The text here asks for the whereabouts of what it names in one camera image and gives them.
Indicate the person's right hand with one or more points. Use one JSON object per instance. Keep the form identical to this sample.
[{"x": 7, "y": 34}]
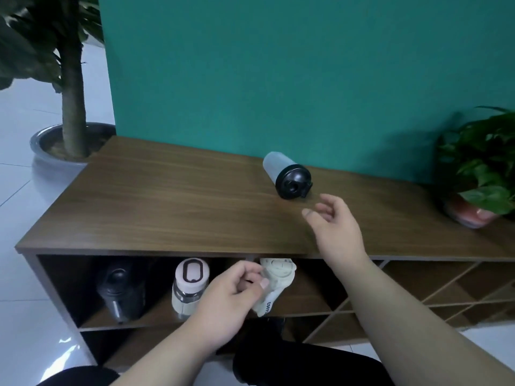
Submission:
[{"x": 340, "y": 239}]

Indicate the person's left hand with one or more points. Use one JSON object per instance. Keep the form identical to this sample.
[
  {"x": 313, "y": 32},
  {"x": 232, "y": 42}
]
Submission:
[{"x": 223, "y": 305}]

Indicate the person's right thumb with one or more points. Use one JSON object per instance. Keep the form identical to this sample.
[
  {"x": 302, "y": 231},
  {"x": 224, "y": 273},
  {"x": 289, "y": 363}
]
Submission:
[{"x": 312, "y": 219}]

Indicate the person's left thumb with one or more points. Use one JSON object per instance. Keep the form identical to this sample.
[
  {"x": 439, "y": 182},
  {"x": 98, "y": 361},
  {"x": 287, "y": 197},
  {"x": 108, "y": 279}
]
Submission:
[{"x": 255, "y": 287}]

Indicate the white lidded coffee cup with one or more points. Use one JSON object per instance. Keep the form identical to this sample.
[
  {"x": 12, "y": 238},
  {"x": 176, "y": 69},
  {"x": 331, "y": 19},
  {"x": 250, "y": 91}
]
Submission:
[{"x": 279, "y": 277}]

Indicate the person's left forearm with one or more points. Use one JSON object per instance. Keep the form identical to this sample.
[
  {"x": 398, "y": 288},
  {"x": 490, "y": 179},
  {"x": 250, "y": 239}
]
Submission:
[{"x": 169, "y": 361}]

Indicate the person's right forearm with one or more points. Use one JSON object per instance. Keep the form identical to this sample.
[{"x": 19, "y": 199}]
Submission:
[{"x": 410, "y": 325}]

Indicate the grey bottle with black lid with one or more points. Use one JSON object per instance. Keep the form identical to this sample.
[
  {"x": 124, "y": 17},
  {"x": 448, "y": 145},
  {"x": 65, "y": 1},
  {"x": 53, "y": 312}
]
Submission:
[{"x": 286, "y": 174}]

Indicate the cream lidded clear water bottle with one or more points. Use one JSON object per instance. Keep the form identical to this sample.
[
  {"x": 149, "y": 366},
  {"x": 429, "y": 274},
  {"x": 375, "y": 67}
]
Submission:
[{"x": 189, "y": 283}]

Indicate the person's black trousers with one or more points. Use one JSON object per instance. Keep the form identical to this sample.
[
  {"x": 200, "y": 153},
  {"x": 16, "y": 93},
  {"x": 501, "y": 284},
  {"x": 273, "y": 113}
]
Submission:
[{"x": 305, "y": 365}]

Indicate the brown wooden shelf cabinet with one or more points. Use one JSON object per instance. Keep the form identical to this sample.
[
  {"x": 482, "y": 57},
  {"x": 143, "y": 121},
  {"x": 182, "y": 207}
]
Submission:
[{"x": 161, "y": 204}]

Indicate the black water bottle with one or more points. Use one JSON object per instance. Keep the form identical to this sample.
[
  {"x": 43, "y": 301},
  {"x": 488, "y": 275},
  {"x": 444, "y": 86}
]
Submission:
[{"x": 120, "y": 291}]

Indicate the red plant pot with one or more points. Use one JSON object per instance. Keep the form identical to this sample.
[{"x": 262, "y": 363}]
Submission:
[{"x": 468, "y": 215}]

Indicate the green leafy plant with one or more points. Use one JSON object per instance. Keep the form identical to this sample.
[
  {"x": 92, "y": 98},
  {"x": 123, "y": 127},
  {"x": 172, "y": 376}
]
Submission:
[{"x": 489, "y": 164}]

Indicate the grey round plant pot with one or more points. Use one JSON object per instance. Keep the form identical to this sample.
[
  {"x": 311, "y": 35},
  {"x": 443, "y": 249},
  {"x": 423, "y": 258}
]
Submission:
[{"x": 42, "y": 150}]

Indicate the tall green tree plant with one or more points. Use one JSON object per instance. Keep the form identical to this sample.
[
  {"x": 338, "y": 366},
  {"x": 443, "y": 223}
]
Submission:
[{"x": 72, "y": 96}]

